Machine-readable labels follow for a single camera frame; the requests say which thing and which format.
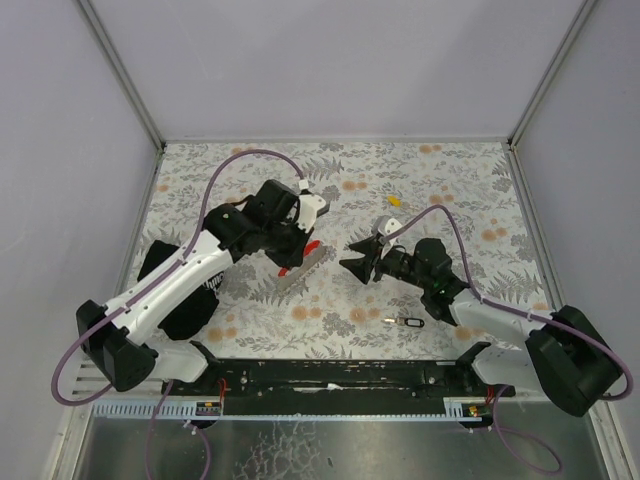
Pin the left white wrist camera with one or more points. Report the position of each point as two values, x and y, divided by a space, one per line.
310 207

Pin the black cloth cap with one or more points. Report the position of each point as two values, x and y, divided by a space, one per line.
194 312

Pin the red grey key organizer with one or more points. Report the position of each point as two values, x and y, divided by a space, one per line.
313 253

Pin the aluminium frame posts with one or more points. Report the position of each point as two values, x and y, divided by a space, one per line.
302 71

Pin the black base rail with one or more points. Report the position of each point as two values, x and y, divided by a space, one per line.
335 388

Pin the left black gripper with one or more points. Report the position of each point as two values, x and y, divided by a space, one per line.
292 248

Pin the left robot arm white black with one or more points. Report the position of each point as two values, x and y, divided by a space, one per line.
147 330

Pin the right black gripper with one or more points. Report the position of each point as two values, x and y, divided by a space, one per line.
375 260

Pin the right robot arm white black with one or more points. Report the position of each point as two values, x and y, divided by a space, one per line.
559 354

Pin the black tag key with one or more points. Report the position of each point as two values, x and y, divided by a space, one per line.
406 322

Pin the floral table mat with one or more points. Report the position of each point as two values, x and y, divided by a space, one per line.
466 198

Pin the yellow tag key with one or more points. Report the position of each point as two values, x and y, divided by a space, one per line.
401 204

